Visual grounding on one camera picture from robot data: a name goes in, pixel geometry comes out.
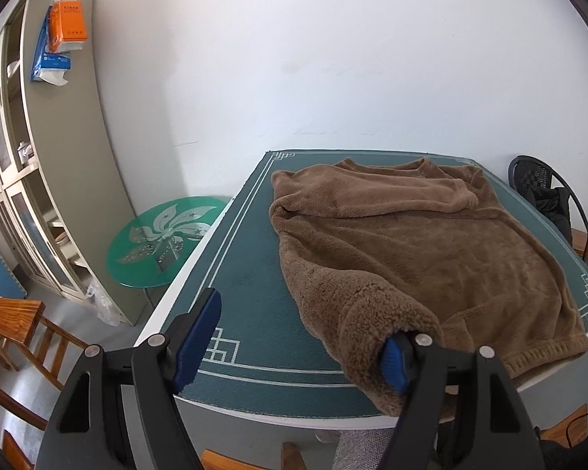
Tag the black woven chair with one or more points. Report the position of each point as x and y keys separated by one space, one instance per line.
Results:
x=529 y=171

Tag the green round glass table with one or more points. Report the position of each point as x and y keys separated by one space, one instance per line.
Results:
x=152 y=254

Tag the blue foam mat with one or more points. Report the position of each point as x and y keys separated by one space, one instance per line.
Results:
x=2 y=274

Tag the black jacket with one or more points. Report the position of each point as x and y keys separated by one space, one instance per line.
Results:
x=551 y=210

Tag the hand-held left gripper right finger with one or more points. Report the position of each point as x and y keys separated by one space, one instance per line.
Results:
x=392 y=360

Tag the orange tissue box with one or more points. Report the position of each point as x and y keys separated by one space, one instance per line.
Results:
x=68 y=27

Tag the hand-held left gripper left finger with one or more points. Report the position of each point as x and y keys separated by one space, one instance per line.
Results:
x=198 y=333

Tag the teal table mat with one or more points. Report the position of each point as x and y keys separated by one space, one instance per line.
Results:
x=245 y=279

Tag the clear plastic bag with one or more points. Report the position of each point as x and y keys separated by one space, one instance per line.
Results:
x=103 y=306

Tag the wooden chair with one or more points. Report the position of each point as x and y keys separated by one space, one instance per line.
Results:
x=10 y=313

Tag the wooden stool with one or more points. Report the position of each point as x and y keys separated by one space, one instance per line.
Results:
x=225 y=460

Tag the brown fleece sweater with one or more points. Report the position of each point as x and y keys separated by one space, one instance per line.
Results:
x=421 y=254

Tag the beige cabinet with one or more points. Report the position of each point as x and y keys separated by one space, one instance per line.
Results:
x=78 y=156

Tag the blue tissue pack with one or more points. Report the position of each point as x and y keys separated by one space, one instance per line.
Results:
x=49 y=61

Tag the grey cloth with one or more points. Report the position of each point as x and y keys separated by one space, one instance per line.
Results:
x=365 y=450

